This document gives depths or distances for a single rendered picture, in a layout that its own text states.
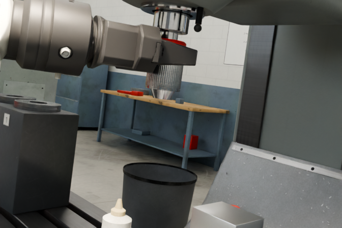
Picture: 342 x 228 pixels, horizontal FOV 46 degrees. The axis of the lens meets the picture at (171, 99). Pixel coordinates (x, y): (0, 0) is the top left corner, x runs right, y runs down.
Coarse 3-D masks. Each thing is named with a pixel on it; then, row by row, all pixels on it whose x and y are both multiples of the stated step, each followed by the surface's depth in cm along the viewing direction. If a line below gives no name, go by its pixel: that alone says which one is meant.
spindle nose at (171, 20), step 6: (156, 12) 52; (162, 12) 51; (168, 12) 51; (174, 12) 51; (180, 12) 51; (156, 18) 52; (162, 18) 51; (168, 18) 51; (174, 18) 51; (180, 18) 51; (186, 18) 52; (156, 24) 52; (162, 24) 51; (168, 24) 51; (174, 24) 51; (180, 24) 51; (186, 24) 52; (168, 30) 51; (174, 30) 51; (180, 30) 51; (186, 30) 52
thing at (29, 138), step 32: (0, 96) 82; (0, 128) 77; (32, 128) 73; (64, 128) 78; (0, 160) 77; (32, 160) 74; (64, 160) 79; (0, 192) 76; (32, 192) 75; (64, 192) 80
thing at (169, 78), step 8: (160, 72) 51; (168, 72) 51; (176, 72) 52; (152, 80) 52; (160, 80) 51; (168, 80) 51; (176, 80) 52; (152, 88) 52; (160, 88) 51; (168, 88) 51; (176, 88) 52
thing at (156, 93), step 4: (152, 92) 53; (156, 92) 52; (160, 92) 52; (164, 92) 52; (168, 92) 52; (172, 92) 53; (156, 96) 53; (160, 96) 52; (164, 96) 52; (168, 96) 53
